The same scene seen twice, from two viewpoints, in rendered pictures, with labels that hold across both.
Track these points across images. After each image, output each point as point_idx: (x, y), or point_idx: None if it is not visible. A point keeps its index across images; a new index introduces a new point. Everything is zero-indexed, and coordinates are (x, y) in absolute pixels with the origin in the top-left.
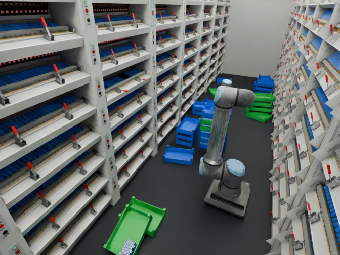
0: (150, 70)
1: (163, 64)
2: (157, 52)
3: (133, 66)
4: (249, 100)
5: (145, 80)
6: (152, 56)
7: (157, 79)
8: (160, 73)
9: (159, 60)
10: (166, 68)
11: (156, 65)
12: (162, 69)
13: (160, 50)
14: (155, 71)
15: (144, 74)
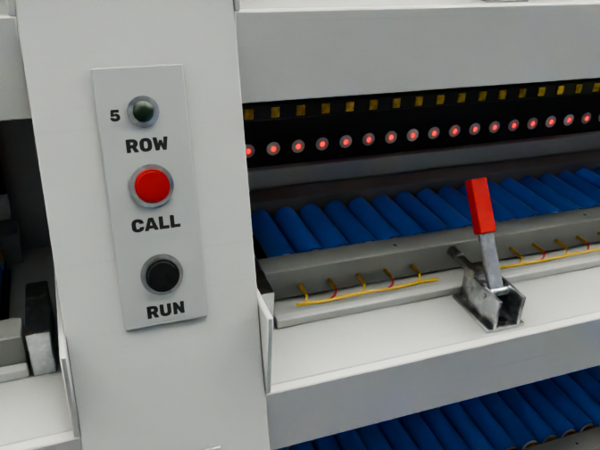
0: (60, 326)
1: (568, 262)
2: (291, 44)
3: (12, 235)
4: None
5: None
6: (94, 89)
7: (504, 418)
8: (429, 391)
9: (538, 206)
10: (595, 320)
11: (422, 255)
12: (481, 326)
13: (411, 26)
14: (213, 351)
15: (12, 370)
